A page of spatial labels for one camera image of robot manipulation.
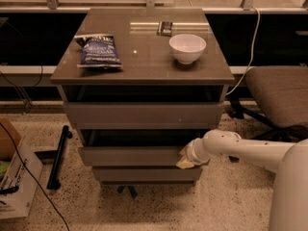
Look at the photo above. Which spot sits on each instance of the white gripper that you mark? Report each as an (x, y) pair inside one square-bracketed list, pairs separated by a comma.
[(193, 156)]

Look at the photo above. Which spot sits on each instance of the grey drawer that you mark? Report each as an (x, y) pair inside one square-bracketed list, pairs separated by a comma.
[(143, 115), (146, 175), (136, 148)]

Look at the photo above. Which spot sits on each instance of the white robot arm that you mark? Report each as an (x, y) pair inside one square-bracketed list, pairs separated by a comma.
[(288, 160)]

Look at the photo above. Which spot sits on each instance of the grey drawer cabinet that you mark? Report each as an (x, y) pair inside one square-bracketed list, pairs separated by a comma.
[(149, 73)]

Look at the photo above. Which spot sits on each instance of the grey bottom drawer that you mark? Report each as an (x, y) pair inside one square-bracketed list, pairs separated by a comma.
[(146, 175)]

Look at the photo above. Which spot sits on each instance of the grey top drawer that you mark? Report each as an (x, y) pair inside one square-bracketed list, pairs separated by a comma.
[(143, 115)]

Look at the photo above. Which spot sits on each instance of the white ceramic bowl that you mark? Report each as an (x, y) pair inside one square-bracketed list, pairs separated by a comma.
[(187, 48)]

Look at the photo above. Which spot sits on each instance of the brown office chair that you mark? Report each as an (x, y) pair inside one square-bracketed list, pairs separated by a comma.
[(281, 93)]

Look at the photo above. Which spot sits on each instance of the black metal bar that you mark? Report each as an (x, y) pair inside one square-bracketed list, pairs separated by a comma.
[(54, 182)]

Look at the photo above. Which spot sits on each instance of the blue chip bag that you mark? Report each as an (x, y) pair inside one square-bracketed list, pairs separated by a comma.
[(98, 50)]

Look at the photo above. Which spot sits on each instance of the white printed box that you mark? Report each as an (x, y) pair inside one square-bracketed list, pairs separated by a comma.
[(20, 183)]

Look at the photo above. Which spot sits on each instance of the cardboard box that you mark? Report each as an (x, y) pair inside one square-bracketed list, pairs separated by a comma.
[(9, 139)]

